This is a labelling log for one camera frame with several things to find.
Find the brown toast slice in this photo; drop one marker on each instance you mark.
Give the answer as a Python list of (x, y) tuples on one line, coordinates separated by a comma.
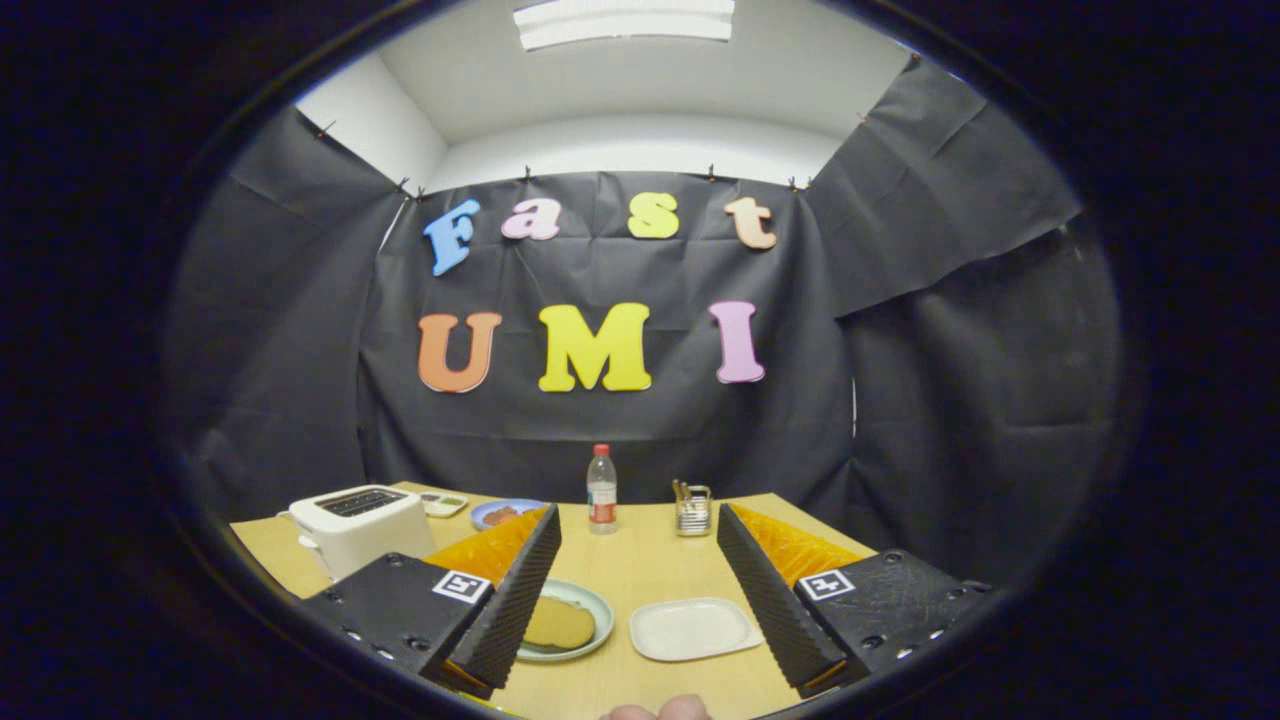
[(560, 623)]

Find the white divided condiment tray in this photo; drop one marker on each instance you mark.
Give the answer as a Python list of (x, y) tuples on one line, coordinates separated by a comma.
[(444, 504)]

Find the blue plate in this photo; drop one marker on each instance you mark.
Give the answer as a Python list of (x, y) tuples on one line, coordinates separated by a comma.
[(482, 522)]

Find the white toaster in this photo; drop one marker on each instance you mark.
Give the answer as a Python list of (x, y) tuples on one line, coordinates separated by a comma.
[(365, 535)]

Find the ceiling light panel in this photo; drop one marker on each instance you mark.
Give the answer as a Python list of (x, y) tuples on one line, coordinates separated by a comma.
[(625, 22)]

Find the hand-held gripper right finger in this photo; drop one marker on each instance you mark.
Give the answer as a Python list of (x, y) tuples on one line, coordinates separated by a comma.
[(770, 610)]

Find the white square plate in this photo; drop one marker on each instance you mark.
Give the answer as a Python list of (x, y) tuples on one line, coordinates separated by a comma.
[(695, 628)]

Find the pale green round plate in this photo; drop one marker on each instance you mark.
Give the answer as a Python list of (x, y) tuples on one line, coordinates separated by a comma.
[(600, 610)]

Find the black backdrop cloth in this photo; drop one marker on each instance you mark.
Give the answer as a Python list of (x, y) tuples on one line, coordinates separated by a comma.
[(950, 400)]

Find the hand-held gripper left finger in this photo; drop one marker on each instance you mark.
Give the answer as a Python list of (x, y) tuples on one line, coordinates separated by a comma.
[(510, 610)]

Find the plastic bottle with red cap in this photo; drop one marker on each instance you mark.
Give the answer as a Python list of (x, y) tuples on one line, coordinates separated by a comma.
[(602, 495)]

